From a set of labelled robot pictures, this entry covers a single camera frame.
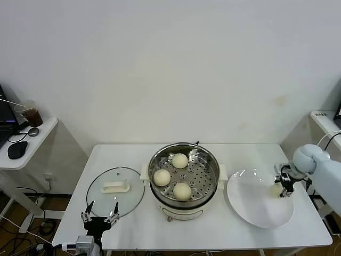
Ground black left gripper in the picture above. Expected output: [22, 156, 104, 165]
[80, 200, 120, 237]

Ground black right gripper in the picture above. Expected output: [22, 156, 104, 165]
[274, 170, 296, 198]

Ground white steamed baozi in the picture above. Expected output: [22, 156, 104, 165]
[268, 185, 283, 199]
[153, 170, 172, 187]
[173, 182, 192, 201]
[172, 154, 189, 169]

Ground glass lid cream handle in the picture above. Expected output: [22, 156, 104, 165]
[86, 166, 146, 220]

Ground steel perforated steamer basket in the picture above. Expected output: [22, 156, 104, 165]
[140, 143, 229, 207]

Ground white round plate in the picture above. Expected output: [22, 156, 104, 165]
[226, 168, 296, 229]

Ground white side table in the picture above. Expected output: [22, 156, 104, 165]
[0, 116, 90, 233]
[281, 110, 341, 166]

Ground cream electric pot base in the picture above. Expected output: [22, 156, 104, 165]
[150, 186, 214, 222]

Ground black computer mouse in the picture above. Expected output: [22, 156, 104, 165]
[7, 140, 29, 159]

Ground clear iced coffee cup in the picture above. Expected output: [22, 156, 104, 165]
[14, 100, 44, 127]

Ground black laptop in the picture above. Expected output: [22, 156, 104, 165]
[0, 82, 21, 150]

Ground thin white straw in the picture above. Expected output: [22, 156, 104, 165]
[0, 98, 23, 106]

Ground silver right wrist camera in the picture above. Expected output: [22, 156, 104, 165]
[274, 163, 289, 175]

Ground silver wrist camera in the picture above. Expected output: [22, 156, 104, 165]
[76, 234, 95, 253]
[274, 163, 289, 175]

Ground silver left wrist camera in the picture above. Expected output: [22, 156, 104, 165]
[76, 234, 95, 253]

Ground black floor cable bundle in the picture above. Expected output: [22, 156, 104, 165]
[0, 183, 58, 256]

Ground white hanging cable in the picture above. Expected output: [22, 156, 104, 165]
[316, 131, 341, 149]

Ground black hanging cable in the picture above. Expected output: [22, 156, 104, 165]
[323, 132, 341, 155]

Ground thin black desk cable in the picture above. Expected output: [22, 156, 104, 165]
[7, 130, 30, 143]

